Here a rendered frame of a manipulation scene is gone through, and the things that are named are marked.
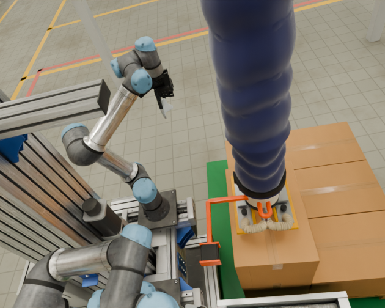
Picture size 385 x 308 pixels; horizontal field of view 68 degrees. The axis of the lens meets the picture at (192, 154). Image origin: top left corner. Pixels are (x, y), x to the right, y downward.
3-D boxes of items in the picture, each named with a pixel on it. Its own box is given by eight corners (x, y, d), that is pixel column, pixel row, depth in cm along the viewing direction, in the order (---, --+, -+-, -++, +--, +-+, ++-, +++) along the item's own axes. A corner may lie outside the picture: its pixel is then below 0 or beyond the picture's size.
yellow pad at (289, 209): (298, 229, 134) (299, 225, 130) (277, 231, 136) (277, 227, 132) (283, 170, 156) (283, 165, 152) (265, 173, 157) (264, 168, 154)
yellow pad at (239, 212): (257, 233, 137) (257, 228, 133) (236, 234, 139) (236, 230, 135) (249, 175, 159) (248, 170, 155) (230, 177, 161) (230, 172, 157)
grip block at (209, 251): (221, 264, 121) (219, 261, 117) (201, 266, 123) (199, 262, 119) (220, 245, 127) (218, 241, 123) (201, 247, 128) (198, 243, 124)
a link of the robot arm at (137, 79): (67, 175, 109) (137, 68, 96) (61, 157, 116) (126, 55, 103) (94, 181, 117) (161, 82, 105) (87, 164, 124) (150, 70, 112)
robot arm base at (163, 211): (143, 223, 156) (137, 215, 148) (144, 200, 165) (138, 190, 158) (170, 219, 154) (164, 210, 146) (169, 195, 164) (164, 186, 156)
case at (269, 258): (311, 284, 164) (319, 260, 134) (241, 288, 170) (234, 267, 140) (288, 194, 202) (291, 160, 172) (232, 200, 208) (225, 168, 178)
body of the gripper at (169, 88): (175, 98, 128) (167, 75, 119) (156, 101, 129) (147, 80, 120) (174, 87, 133) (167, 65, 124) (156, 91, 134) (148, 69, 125)
